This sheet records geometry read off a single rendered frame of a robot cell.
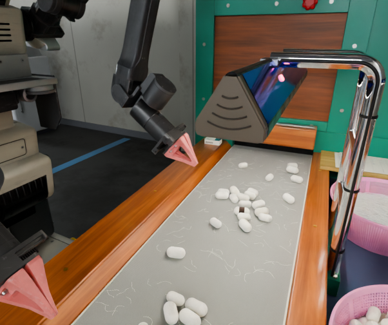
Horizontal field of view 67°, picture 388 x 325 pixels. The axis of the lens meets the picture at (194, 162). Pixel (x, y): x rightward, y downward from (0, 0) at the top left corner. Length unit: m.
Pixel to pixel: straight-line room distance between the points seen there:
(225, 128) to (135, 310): 0.34
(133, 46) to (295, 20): 0.57
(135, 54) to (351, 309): 0.65
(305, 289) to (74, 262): 0.41
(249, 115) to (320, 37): 0.80
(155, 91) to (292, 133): 0.55
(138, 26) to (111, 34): 2.98
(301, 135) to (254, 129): 0.75
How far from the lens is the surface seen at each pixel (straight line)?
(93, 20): 3.88
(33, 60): 4.11
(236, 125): 0.32
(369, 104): 0.53
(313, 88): 1.11
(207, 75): 1.16
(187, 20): 2.96
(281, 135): 1.07
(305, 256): 0.62
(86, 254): 0.62
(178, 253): 0.60
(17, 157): 1.02
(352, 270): 0.77
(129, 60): 0.74
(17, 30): 1.00
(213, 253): 0.63
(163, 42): 3.29
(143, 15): 0.73
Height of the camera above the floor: 1.15
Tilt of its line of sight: 23 degrees down
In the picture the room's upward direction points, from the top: straight up
